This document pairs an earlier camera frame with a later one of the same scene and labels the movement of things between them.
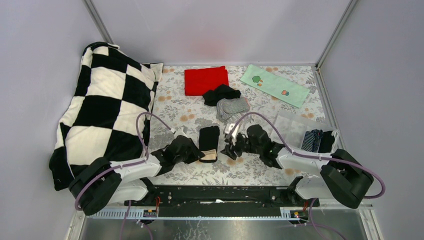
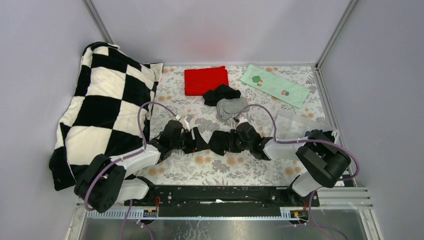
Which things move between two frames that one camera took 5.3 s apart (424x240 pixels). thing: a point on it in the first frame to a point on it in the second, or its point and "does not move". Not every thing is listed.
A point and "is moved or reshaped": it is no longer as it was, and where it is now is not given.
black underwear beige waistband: x=209 y=143 is moved or reshaped
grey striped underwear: x=228 y=109 does not move
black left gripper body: x=190 y=156 to x=185 y=140
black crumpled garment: x=221 y=92 does not move
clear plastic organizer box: x=302 y=133 does not move
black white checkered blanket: x=109 y=115 does not move
